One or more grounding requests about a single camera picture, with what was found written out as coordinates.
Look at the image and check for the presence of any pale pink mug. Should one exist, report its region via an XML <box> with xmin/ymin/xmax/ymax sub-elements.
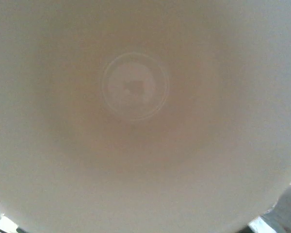
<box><xmin>0</xmin><ymin>0</ymin><xmax>291</xmax><ymax>233</ymax></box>

